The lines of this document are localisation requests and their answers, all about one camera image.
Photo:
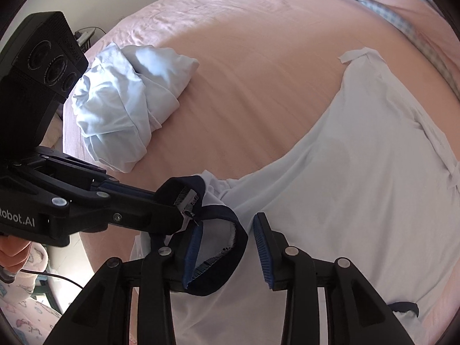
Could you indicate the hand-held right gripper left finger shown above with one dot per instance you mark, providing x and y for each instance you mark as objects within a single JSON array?
[{"x": 191, "y": 255}]

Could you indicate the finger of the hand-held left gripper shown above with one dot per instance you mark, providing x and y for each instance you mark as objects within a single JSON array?
[
  {"x": 125, "y": 189},
  {"x": 143, "y": 214}
]

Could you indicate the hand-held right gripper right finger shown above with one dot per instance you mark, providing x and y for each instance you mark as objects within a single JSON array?
[{"x": 259, "y": 251}]

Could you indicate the white shirt with navy trim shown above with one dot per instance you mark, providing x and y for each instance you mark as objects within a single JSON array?
[{"x": 341, "y": 187}]

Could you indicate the person's left forearm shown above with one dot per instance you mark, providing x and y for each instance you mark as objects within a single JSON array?
[{"x": 34, "y": 262}]

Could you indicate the person's left hand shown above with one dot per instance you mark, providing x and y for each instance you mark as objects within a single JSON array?
[{"x": 12, "y": 253}]

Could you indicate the crumpled white garment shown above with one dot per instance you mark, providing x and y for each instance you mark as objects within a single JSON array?
[{"x": 118, "y": 107}]

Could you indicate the person's printed pajamas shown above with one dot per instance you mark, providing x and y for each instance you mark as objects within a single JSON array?
[{"x": 25, "y": 320}]

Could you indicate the pink bed sheet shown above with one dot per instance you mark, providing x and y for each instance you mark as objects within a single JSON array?
[{"x": 251, "y": 79}]

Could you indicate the pink checked quilt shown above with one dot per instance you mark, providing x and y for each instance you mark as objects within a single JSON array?
[{"x": 413, "y": 14}]

